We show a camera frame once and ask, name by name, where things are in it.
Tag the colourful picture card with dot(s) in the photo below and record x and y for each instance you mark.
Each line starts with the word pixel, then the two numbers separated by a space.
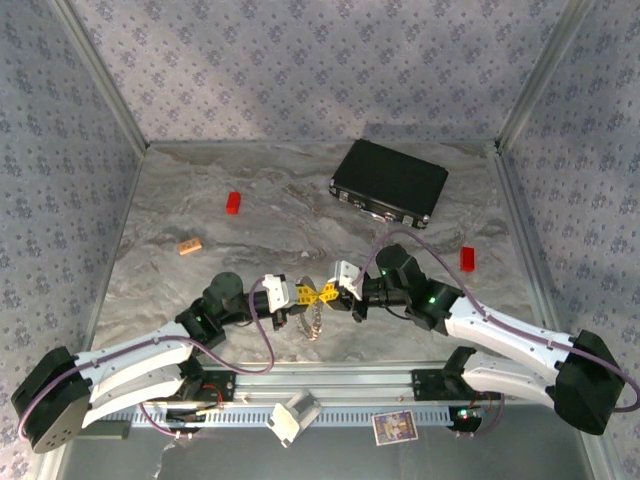
pixel 395 427

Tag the black controller board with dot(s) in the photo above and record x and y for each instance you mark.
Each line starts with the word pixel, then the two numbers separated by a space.
pixel 467 417
pixel 187 416

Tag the black hard case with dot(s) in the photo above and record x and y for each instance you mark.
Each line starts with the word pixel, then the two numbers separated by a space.
pixel 390 182

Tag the red block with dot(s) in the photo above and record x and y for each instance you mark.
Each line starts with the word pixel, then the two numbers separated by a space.
pixel 233 203
pixel 468 259

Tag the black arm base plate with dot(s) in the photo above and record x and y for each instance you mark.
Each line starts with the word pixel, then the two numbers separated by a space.
pixel 227 387
pixel 425 382

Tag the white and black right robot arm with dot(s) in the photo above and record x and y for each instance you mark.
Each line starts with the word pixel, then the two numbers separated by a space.
pixel 500 330

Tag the tan wooden block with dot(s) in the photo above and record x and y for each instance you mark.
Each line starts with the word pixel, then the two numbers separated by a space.
pixel 190 247

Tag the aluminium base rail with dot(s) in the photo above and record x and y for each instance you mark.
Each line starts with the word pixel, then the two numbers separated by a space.
pixel 325 382

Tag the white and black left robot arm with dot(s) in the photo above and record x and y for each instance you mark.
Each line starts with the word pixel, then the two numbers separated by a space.
pixel 130 360

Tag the aluminium frame post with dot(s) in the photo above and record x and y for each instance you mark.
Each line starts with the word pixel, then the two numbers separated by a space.
pixel 542 75
pixel 104 75

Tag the white plastic mount bracket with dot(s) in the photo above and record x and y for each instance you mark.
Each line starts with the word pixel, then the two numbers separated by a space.
pixel 292 417

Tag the aluminium side rail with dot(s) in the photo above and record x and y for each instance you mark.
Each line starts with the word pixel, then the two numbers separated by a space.
pixel 116 245
pixel 520 225

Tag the dark grey flat bar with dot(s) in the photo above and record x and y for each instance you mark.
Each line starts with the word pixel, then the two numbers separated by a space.
pixel 115 430

